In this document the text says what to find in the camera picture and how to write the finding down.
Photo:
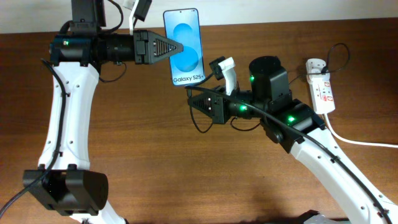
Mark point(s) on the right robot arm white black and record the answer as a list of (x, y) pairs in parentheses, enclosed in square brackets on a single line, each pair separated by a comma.
[(300, 132)]

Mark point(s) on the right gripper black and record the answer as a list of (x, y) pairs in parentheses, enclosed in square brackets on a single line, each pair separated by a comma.
[(222, 111)]

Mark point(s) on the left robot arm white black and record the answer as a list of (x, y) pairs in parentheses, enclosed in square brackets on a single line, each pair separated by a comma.
[(63, 181)]

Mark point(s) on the white USB charger adapter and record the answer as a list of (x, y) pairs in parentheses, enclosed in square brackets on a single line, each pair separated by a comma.
[(314, 67)]

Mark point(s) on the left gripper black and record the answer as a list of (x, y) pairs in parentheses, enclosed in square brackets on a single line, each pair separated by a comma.
[(148, 36)]

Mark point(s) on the blue Samsung Galaxy smartphone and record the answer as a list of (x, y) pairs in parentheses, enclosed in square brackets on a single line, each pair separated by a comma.
[(183, 26)]

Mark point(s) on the white power strip red switches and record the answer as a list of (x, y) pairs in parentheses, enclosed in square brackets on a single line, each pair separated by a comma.
[(321, 93)]

